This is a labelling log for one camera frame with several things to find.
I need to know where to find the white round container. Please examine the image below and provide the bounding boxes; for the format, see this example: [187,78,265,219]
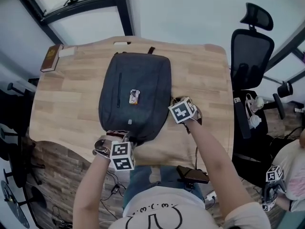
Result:
[248,114,262,129]

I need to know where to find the dark grey backpack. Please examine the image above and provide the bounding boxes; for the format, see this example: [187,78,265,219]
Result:
[98,46,173,147]

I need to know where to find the person's right forearm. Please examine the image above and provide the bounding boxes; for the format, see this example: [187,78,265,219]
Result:
[187,120,254,220]

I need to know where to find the black round disc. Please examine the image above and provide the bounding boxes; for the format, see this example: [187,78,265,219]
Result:
[0,180,31,229]

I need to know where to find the person's left forearm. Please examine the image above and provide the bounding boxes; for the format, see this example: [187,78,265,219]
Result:
[72,155,112,229]

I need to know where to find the person's blue jeans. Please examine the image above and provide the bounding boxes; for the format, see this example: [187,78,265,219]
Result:
[122,166,205,209]

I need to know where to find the black box under desk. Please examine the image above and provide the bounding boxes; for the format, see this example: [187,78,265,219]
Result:
[176,165,210,185]

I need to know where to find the black mesh office chair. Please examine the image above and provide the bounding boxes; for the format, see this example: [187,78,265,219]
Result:
[230,2,286,140]

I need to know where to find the black cylindrical cup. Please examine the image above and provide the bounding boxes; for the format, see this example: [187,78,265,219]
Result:
[277,81,294,99]

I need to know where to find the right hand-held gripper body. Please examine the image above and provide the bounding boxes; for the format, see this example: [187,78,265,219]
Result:
[167,96,203,135]

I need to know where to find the black side chair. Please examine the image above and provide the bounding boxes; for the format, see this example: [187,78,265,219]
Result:
[0,80,46,188]

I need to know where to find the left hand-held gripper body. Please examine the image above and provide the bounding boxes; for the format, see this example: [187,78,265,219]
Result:
[92,134,138,172]

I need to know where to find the person's white printed shirt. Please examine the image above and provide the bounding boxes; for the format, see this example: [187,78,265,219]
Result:
[112,186,271,229]

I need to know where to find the brown hardcover book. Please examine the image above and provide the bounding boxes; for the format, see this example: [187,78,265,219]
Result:
[40,44,64,73]

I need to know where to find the small colourful badge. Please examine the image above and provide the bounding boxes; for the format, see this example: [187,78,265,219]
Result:
[129,89,141,104]

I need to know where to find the white strap bag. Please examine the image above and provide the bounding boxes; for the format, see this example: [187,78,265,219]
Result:
[244,93,257,121]

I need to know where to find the black window frame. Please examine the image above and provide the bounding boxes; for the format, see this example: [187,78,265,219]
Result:
[10,0,305,85]

